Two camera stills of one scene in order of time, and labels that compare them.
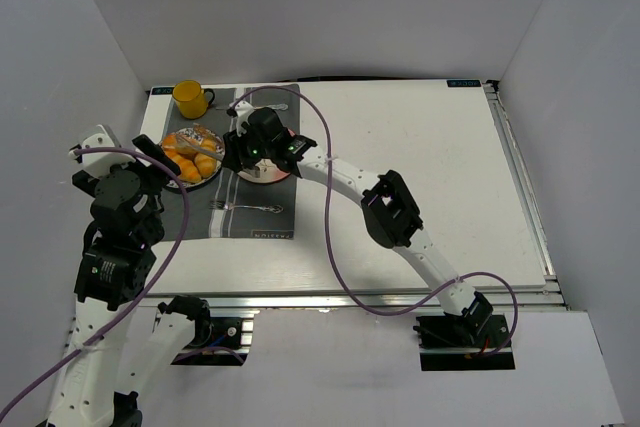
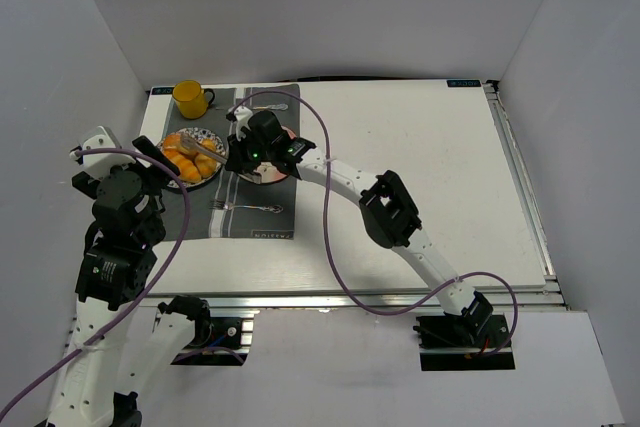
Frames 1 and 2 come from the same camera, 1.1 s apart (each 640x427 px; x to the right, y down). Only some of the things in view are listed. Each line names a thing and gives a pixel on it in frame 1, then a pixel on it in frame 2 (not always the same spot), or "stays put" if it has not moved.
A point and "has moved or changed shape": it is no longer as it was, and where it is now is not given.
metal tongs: [193, 143] stays put
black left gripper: [145, 167] stays put
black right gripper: [239, 148] stays put
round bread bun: [187, 151] has moved or changed shape
